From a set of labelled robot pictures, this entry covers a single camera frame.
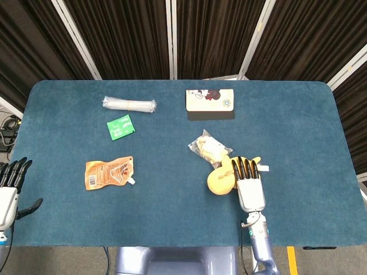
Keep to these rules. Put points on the black table control panel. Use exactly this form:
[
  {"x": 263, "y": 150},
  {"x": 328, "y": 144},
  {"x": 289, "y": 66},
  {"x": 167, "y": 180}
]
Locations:
[{"x": 318, "y": 247}]

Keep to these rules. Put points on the yellow plush duck toy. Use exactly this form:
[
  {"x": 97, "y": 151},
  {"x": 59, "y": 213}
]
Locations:
[{"x": 220, "y": 180}]

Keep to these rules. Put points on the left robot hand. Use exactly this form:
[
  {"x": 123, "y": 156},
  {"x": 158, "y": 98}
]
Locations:
[{"x": 7, "y": 200}]

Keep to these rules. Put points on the orange spout pouch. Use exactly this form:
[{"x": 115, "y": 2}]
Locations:
[{"x": 106, "y": 174}]

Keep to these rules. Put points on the bundle of clear plastic straws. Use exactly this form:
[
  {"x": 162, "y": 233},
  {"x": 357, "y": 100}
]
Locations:
[{"x": 137, "y": 105}]

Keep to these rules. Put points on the grey-blue robot torso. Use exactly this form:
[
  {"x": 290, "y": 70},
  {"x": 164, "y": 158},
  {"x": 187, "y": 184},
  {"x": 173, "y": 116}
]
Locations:
[{"x": 177, "y": 260}]

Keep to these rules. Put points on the clear bag of snacks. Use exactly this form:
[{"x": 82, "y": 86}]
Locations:
[{"x": 206, "y": 147}]

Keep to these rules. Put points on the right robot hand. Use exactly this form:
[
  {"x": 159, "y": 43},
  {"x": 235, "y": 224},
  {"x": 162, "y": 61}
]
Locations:
[{"x": 251, "y": 194}]

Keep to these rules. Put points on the dark brown pleated curtain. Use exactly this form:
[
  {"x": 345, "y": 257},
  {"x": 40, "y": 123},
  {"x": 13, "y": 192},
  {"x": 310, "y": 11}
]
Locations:
[
  {"x": 34, "y": 43},
  {"x": 215, "y": 37},
  {"x": 123, "y": 37},
  {"x": 309, "y": 37},
  {"x": 355, "y": 114}
]

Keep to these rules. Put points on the white partition frame post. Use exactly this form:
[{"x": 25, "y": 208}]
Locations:
[
  {"x": 348, "y": 67},
  {"x": 11, "y": 107},
  {"x": 172, "y": 40},
  {"x": 256, "y": 40},
  {"x": 78, "y": 40}
]

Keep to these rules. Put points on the green sachet packet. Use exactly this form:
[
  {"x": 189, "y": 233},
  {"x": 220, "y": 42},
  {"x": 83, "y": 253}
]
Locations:
[{"x": 120, "y": 127}]

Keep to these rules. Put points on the cartoon print wallet case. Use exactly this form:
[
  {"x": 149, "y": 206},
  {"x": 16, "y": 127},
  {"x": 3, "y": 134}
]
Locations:
[{"x": 209, "y": 100}]

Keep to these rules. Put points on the yellow floor tape strip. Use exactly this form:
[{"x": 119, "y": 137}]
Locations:
[{"x": 292, "y": 260}]

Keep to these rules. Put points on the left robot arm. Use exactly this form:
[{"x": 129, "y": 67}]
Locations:
[{"x": 2, "y": 237}]

